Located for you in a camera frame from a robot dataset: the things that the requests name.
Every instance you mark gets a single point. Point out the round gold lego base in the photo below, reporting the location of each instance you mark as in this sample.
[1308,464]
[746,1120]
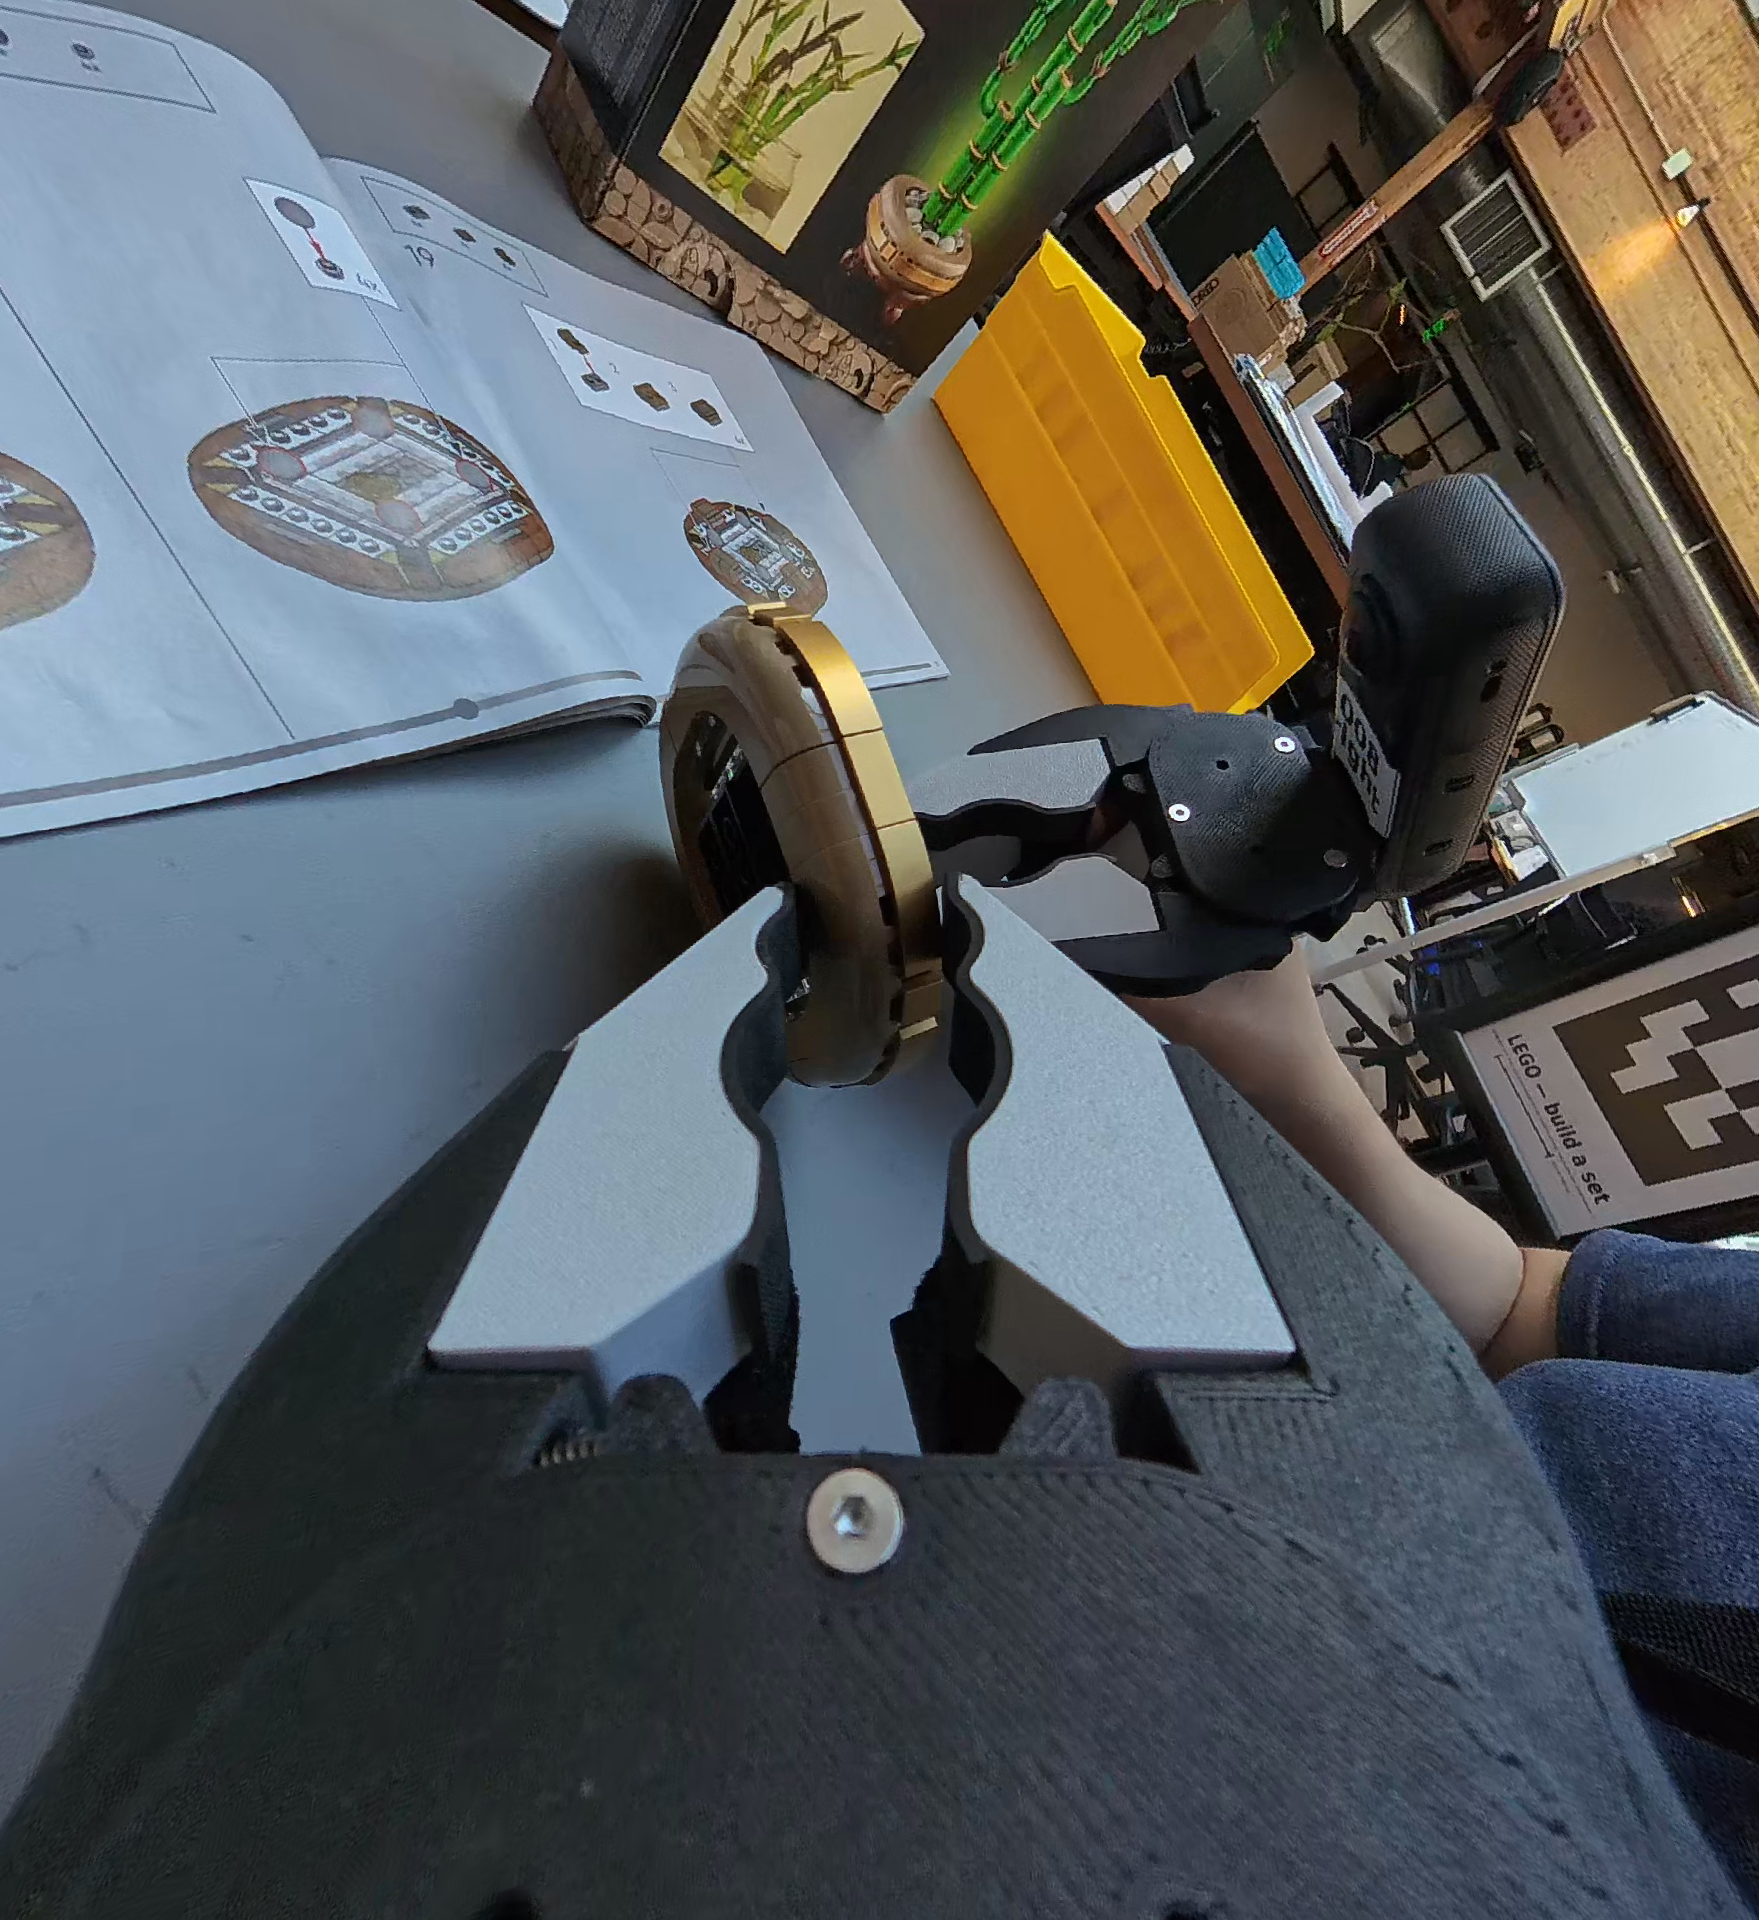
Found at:
[833,840]

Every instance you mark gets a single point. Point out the white sign with black marker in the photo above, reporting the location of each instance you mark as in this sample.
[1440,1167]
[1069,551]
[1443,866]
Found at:
[1689,1082]

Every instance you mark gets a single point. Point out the lego instruction booklet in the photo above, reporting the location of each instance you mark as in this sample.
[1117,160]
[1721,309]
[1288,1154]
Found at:
[147,300]

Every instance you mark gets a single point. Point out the yellow plastic bin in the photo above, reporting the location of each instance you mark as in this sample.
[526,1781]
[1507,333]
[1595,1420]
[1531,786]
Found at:
[1103,496]

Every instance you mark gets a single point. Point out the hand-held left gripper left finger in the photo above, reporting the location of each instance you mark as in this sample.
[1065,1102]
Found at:
[611,1200]

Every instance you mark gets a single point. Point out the white wall vent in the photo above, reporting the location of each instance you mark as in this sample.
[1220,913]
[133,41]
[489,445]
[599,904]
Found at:
[1495,232]

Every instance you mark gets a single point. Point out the person's right forearm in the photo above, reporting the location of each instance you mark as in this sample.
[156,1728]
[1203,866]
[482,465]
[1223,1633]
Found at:
[1362,1154]

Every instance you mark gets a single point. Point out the grey ventilation duct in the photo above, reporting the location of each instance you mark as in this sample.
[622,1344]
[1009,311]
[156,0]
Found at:
[1600,389]

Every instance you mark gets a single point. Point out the black bamboo lego set box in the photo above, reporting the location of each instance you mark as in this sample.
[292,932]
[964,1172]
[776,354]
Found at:
[820,90]

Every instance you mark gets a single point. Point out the white table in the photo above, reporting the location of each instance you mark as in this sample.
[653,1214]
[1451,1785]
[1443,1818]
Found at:
[1660,795]

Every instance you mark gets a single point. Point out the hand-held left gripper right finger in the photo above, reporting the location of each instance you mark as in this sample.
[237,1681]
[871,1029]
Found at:
[1103,1200]

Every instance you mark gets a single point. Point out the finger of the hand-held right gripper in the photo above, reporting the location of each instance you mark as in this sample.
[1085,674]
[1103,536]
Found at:
[1046,772]
[1121,900]

